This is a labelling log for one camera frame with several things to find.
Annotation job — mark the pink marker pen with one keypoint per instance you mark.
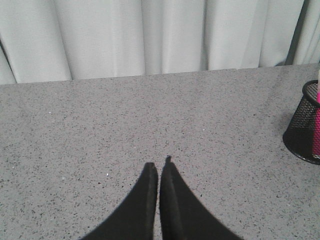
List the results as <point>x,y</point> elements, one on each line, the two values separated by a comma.
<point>316,136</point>

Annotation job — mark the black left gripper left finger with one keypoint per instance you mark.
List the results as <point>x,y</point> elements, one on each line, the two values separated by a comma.
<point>134,218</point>

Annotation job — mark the black mesh pen cup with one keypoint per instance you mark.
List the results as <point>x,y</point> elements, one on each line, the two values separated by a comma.
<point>299,135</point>

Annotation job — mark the grey curtain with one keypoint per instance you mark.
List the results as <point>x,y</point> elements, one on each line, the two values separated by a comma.
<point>60,40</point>

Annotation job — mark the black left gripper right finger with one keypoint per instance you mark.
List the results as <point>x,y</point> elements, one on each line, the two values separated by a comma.
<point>182,215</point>

